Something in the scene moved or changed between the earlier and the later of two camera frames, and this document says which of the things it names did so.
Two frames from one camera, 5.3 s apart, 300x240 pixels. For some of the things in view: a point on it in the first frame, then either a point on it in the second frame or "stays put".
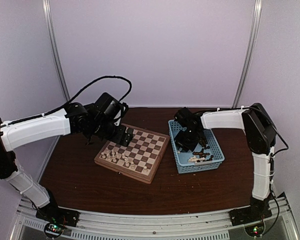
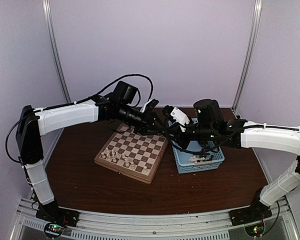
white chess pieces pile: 195,159 stays put
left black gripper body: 102,129 → 141,123
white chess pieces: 126,161 stays put
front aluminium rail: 214,225 stays put
